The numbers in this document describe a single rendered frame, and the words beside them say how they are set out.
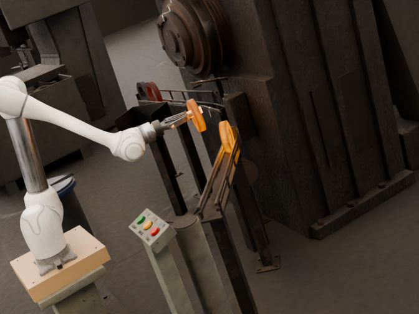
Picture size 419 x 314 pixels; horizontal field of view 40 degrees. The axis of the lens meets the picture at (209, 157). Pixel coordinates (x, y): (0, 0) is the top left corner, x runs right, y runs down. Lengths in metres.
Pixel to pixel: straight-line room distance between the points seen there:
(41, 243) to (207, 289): 0.76
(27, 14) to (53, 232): 3.01
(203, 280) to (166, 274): 0.20
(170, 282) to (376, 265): 0.95
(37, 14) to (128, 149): 3.16
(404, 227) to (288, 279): 0.62
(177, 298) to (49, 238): 0.65
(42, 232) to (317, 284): 1.25
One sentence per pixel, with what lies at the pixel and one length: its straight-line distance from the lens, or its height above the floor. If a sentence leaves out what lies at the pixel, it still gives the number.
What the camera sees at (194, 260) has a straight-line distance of 2.45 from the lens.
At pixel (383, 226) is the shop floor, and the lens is 3.01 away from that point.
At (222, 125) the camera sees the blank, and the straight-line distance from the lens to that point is 2.56.
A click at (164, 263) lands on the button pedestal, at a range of 2.35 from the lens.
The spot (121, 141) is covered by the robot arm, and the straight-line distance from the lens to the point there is 2.42.
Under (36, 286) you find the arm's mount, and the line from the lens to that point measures 2.68.
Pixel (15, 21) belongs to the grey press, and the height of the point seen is 1.32.
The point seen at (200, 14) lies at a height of 1.21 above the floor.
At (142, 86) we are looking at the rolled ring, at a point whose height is 0.72.
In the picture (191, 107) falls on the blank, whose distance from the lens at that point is 2.58.
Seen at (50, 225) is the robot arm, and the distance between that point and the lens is 2.68.
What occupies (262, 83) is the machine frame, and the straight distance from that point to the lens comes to 2.70.
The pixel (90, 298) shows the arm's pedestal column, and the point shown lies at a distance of 2.82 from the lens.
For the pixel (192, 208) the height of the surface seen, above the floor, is 0.01.
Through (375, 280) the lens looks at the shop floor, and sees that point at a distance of 2.67.
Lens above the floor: 1.60
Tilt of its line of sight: 21 degrees down
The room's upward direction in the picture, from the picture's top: 19 degrees counter-clockwise
